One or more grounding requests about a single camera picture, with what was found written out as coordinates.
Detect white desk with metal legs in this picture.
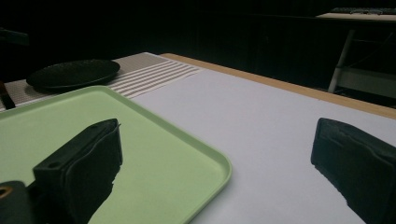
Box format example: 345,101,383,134
316,12,396,100

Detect light green plastic tray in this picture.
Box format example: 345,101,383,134
0,85,233,224

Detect dark keyboard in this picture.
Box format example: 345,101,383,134
330,7,396,16

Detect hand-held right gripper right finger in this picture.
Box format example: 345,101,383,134
310,117,396,224

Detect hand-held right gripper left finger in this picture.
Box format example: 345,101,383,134
33,118,123,224

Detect striped woven placemat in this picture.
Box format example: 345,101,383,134
0,51,205,112

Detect black round plate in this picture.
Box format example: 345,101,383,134
25,59,121,93

